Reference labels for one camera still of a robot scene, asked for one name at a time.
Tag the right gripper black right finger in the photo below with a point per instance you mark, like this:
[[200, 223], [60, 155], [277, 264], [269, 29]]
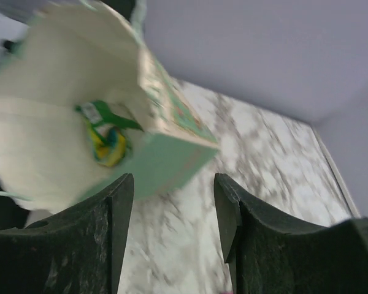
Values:
[[270, 251]]

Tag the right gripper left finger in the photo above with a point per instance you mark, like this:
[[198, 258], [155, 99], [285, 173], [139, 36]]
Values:
[[78, 250]]

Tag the green paper gift bag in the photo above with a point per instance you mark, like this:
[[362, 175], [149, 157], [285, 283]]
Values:
[[76, 52]]

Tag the green yellow small packet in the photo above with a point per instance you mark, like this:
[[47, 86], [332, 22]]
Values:
[[106, 132]]

